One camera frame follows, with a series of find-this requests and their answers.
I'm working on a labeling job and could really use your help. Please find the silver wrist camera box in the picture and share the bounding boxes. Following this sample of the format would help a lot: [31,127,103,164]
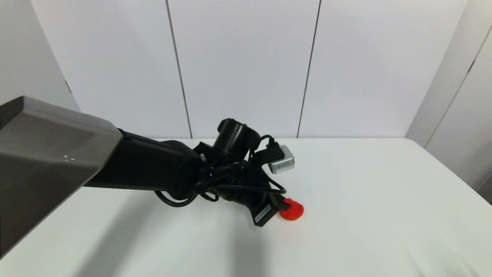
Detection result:
[268,145,296,174]

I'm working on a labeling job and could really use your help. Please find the red rubber duck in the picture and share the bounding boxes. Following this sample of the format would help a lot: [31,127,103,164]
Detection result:
[279,199,304,221]

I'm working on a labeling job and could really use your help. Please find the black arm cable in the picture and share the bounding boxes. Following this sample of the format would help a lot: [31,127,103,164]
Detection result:
[155,135,287,208]

